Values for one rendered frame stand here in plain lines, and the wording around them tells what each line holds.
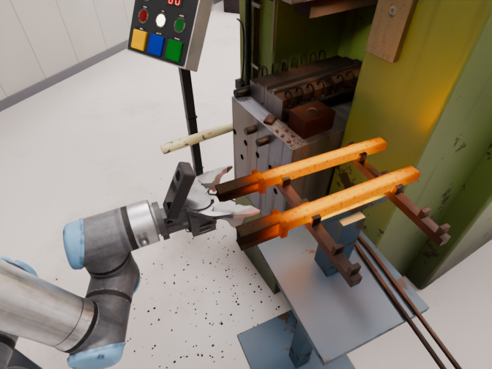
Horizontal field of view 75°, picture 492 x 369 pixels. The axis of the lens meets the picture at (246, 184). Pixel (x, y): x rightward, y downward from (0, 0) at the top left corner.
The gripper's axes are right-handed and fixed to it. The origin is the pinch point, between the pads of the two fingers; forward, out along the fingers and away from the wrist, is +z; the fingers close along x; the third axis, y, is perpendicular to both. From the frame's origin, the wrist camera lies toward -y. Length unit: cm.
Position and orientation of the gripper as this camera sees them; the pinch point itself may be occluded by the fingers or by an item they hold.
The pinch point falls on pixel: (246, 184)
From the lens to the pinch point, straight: 70.0
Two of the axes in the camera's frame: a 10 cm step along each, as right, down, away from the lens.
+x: 4.0, 6.4, -6.5
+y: 0.0, 7.2, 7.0
